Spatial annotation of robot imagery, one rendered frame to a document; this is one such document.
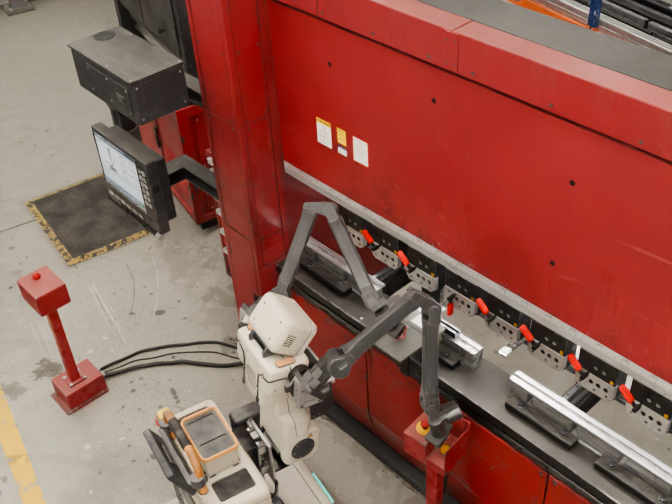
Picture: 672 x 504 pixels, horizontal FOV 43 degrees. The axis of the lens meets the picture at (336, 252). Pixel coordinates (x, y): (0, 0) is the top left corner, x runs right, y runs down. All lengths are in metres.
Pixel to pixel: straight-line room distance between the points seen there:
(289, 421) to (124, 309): 2.21
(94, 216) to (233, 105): 2.78
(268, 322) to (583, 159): 1.22
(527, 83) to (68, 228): 4.08
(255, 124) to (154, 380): 1.80
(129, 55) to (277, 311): 1.23
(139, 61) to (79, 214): 2.79
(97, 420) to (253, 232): 1.46
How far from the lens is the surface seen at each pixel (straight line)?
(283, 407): 3.32
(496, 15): 2.85
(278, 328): 3.03
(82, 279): 5.64
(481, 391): 3.46
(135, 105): 3.45
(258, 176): 3.74
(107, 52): 3.66
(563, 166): 2.68
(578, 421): 3.29
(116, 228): 5.97
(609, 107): 2.48
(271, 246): 3.99
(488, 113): 2.78
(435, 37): 2.80
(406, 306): 3.01
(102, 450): 4.61
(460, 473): 3.82
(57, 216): 6.24
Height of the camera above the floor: 3.44
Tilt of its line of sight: 39 degrees down
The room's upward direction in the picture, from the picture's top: 4 degrees counter-clockwise
